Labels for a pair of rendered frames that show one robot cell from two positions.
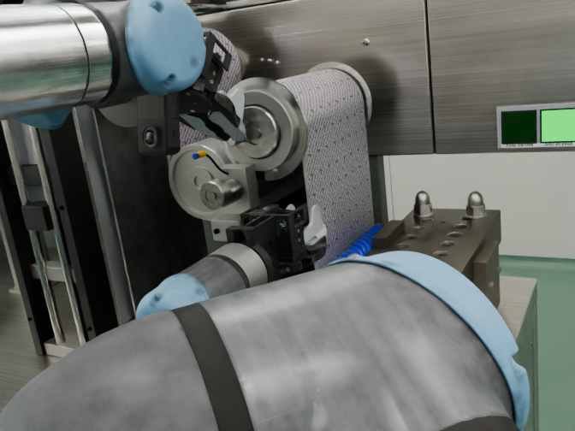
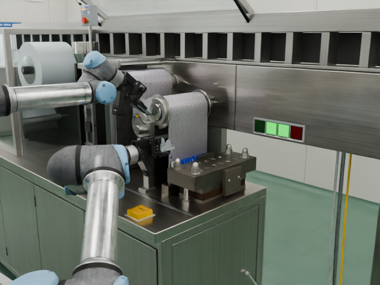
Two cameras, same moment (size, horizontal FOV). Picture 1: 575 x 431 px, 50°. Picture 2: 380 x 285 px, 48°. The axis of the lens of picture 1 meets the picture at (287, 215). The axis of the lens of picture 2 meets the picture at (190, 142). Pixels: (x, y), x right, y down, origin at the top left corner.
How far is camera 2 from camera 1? 101 cm
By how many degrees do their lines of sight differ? 15
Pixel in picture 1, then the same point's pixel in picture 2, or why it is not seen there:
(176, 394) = (71, 154)
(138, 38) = (97, 92)
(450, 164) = not seen: hidden behind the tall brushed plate
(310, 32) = (199, 75)
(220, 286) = not seen: hidden behind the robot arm
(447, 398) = (107, 163)
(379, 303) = (106, 150)
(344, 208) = (188, 143)
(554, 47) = (272, 99)
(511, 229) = (370, 185)
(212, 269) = not seen: hidden behind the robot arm
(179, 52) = (107, 95)
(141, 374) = (68, 151)
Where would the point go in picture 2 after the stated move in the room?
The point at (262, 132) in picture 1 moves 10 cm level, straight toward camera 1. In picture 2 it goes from (156, 112) to (149, 117)
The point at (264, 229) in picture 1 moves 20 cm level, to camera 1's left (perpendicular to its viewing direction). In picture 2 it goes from (142, 143) to (96, 139)
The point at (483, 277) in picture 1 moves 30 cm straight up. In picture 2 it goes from (225, 176) to (227, 105)
